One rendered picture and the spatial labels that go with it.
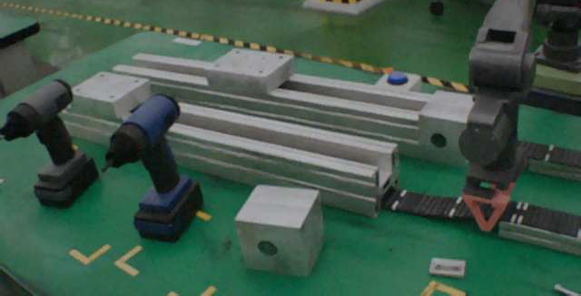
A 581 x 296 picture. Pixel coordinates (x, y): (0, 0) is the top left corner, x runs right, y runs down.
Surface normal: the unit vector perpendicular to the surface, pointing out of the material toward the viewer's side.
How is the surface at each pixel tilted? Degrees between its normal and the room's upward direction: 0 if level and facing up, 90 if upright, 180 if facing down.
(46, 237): 0
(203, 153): 90
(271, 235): 90
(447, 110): 0
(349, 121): 90
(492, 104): 4
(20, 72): 90
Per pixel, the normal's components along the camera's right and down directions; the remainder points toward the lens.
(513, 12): -0.37, -0.50
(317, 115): -0.53, 0.48
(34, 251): -0.13, -0.86
